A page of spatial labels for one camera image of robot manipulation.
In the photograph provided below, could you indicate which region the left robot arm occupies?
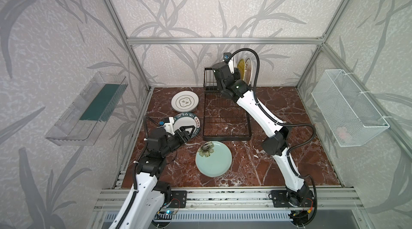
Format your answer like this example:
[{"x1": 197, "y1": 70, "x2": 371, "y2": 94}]
[{"x1": 110, "y1": 116, "x2": 197, "y2": 229}]

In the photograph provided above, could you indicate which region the black wire dish rack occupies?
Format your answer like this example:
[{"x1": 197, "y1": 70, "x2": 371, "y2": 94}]
[{"x1": 202, "y1": 68, "x2": 252, "y2": 142}]

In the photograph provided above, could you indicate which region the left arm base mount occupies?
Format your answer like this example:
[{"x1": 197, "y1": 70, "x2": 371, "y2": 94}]
[{"x1": 164, "y1": 190, "x2": 188, "y2": 209}]

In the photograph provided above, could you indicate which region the clear plastic wall bin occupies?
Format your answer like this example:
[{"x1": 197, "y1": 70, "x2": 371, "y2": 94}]
[{"x1": 45, "y1": 72, "x2": 128, "y2": 146}]

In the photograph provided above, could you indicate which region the white plate grey flower outline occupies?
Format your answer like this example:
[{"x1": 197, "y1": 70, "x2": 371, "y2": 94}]
[{"x1": 171, "y1": 91, "x2": 199, "y2": 113}]

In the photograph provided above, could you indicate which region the white wire mesh basket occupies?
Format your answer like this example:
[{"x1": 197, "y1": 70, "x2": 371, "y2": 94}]
[{"x1": 312, "y1": 69, "x2": 390, "y2": 148}]

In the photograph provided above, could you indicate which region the yellow green woven plate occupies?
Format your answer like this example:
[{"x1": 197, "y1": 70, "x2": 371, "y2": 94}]
[{"x1": 237, "y1": 59, "x2": 245, "y2": 79}]

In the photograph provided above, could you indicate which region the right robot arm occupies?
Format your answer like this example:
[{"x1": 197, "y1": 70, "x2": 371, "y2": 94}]
[{"x1": 211, "y1": 48, "x2": 316, "y2": 206}]

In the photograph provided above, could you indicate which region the pink object in basket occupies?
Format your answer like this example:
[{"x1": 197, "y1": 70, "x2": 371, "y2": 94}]
[{"x1": 336, "y1": 127, "x2": 351, "y2": 141}]

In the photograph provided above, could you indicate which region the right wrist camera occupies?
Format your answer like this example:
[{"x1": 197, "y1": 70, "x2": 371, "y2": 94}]
[{"x1": 223, "y1": 52, "x2": 233, "y2": 64}]

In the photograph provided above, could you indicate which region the mint green flower plate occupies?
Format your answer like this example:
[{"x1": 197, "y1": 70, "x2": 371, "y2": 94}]
[{"x1": 195, "y1": 141, "x2": 232, "y2": 178}]

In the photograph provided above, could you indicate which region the white plate green lettered rim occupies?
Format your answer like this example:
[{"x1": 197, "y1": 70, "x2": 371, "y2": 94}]
[{"x1": 173, "y1": 112, "x2": 201, "y2": 134}]

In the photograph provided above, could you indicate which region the small white orange sunburst plate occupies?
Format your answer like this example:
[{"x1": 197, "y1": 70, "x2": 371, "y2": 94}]
[{"x1": 243, "y1": 59, "x2": 253, "y2": 85}]

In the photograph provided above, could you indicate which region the large white orange sunburst plate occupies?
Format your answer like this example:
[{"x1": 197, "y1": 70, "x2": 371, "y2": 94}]
[{"x1": 227, "y1": 57, "x2": 235, "y2": 74}]

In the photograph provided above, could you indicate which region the aluminium cage frame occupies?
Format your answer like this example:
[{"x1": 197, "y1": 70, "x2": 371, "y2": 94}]
[{"x1": 89, "y1": 0, "x2": 412, "y2": 159}]

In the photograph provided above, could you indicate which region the aluminium front rail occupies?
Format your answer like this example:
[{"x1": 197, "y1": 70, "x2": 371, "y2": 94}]
[{"x1": 92, "y1": 187, "x2": 368, "y2": 212}]

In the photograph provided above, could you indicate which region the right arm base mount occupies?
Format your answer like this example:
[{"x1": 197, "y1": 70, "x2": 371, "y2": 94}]
[{"x1": 268, "y1": 190, "x2": 316, "y2": 209}]

